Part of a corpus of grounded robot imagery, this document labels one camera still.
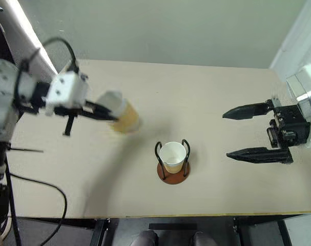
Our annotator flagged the black table frame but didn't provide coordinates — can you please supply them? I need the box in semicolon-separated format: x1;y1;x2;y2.
15;216;293;246

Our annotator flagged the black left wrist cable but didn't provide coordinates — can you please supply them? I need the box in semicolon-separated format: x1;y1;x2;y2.
15;37;78;110

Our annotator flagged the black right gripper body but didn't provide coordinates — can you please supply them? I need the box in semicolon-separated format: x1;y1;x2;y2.
266;98;311;149

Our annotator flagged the black wire cup holder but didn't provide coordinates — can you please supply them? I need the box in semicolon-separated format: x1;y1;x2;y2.
154;139;191;185

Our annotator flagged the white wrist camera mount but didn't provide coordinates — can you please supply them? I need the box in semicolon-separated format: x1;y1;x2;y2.
44;65;91;116
285;64;311;150

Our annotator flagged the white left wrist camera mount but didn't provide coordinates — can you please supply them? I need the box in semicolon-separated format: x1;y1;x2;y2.
44;65;91;116

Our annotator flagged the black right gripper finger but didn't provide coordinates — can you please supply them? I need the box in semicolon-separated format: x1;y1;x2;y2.
222;100;274;121
225;146;294;165

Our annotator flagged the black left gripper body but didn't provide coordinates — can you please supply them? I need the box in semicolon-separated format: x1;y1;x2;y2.
54;99;95;118

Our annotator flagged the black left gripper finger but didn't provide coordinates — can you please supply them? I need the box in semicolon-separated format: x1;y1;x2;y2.
82;101;120;122
63;115;75;136

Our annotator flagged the tan paper cup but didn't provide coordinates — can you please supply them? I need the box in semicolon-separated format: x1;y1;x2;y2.
159;141;186;174
96;90;141;134

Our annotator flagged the long black cable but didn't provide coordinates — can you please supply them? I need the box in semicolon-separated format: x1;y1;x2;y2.
4;156;68;246

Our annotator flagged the dark rounded shape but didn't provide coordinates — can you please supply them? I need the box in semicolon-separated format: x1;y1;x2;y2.
192;231;218;246

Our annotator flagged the thin black rod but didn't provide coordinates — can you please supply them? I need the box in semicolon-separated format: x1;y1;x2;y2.
8;147;45;153

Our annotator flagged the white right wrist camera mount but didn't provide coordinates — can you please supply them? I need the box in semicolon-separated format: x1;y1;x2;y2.
285;64;311;150

